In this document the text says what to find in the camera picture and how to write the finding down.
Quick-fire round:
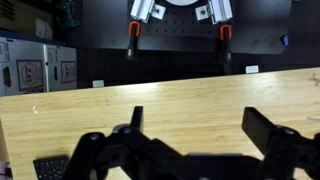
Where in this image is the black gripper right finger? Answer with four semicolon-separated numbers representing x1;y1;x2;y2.
241;107;278;155

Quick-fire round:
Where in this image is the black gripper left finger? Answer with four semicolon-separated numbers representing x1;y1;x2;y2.
130;106;144;132

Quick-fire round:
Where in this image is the left orange black clamp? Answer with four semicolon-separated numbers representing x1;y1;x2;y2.
127;21;141;60

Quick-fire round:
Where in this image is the orange black clamp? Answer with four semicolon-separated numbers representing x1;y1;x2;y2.
219;24;232;75
127;21;141;60

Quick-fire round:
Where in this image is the black keyboard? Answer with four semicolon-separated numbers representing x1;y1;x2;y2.
33;155;69;180

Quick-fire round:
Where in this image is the right orange black clamp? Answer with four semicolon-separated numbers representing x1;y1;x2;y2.
219;24;232;75

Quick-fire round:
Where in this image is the right aluminium extrusion bar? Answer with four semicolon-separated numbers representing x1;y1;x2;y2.
208;0;233;24

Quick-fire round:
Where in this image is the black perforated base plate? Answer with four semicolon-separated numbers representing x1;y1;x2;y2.
82;0;292;54

